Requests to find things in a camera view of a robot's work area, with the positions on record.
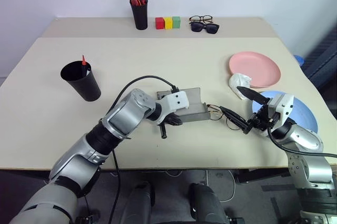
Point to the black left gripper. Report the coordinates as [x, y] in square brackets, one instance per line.
[168, 120]

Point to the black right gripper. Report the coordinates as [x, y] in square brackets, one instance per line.
[260, 120]

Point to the grey glasses case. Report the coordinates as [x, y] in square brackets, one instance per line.
[194, 102]

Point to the thin-framed clear glasses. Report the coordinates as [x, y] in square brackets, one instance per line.
[218, 110]

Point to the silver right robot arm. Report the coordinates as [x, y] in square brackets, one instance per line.
[302, 134]

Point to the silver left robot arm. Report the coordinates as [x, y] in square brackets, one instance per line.
[123, 114]

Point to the brown-framed glasses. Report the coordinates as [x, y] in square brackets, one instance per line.
[200, 18]

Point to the wide black cup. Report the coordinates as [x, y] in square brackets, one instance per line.
[84, 87]

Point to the tall black tool cup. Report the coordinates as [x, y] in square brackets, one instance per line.
[140, 15]

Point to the white crumpled cloth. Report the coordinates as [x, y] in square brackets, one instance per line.
[238, 81]

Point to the pink plate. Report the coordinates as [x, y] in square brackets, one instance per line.
[255, 67]

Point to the blue plate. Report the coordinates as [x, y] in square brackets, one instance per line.
[302, 114]

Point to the blue round object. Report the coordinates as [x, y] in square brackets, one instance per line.
[299, 60]

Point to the black sunglasses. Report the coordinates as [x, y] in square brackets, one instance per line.
[210, 28]

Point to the dark rounded shape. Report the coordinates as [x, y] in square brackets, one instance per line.
[140, 203]
[206, 204]

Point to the yellow cube block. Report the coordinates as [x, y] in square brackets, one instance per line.
[168, 23]

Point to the green cube block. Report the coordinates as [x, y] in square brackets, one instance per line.
[176, 22]

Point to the red cube block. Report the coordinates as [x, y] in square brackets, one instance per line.
[159, 23]

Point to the dark ribbed panel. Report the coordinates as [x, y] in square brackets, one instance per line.
[325, 47]

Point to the red marker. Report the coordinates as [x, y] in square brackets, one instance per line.
[83, 62]

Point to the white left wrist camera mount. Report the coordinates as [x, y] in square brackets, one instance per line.
[175, 101]

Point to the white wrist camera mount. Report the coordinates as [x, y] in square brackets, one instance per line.
[284, 105]
[175, 101]

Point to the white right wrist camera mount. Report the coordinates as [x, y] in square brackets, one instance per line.
[284, 105]

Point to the black table frame bar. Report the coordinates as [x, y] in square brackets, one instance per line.
[260, 175]

